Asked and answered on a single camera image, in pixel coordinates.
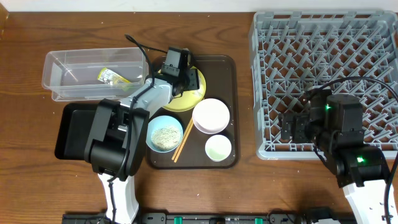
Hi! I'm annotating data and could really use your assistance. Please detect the light blue bowl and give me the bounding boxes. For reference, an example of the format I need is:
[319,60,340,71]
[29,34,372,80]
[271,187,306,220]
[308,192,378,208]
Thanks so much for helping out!
[146,115,183,153]

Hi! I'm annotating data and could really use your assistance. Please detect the white green cup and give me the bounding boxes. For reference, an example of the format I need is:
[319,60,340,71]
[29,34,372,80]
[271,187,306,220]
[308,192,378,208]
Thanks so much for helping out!
[205,134,232,162]

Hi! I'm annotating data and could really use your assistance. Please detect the yellow green wrapper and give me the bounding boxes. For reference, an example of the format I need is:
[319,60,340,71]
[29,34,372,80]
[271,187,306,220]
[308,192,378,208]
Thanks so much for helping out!
[97,67,132,91]

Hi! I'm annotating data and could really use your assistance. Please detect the rice leftovers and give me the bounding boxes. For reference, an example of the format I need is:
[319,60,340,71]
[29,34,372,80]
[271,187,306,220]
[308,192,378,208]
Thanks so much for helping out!
[151,126,181,152]

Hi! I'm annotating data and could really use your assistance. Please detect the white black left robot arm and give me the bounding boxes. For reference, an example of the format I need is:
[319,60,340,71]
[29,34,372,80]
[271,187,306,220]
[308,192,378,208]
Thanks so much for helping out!
[84,67,201,223]

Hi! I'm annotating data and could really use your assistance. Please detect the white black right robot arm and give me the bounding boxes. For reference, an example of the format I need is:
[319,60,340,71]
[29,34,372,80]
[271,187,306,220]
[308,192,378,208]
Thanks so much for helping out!
[278,89,397,223]

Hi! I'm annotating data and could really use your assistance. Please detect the grey dishwasher rack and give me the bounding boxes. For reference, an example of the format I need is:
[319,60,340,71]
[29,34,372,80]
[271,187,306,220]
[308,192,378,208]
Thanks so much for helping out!
[249,11,397,160]

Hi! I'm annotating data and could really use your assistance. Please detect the black waste tray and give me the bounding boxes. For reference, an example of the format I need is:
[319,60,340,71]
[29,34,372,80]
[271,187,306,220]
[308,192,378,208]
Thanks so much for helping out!
[54,103,97,160]

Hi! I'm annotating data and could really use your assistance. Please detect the yellow plate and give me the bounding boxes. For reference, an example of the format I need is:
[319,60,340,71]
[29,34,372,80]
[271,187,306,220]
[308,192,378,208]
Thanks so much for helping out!
[163,66,206,112]

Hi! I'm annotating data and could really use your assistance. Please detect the pink bowl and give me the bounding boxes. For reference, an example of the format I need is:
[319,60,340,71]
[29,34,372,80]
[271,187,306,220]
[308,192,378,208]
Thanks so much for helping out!
[192,98,230,134]

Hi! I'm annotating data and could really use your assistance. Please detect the dark brown serving tray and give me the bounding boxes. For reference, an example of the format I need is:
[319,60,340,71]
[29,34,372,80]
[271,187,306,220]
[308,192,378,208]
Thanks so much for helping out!
[146,55,240,169]

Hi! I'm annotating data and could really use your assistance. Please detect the clear plastic bin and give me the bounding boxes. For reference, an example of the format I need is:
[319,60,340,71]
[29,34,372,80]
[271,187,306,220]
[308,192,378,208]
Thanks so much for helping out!
[42,47,149,101]

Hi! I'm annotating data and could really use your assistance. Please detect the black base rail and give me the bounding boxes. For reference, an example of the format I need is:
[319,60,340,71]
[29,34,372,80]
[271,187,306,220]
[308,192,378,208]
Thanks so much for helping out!
[62,208,355,224]

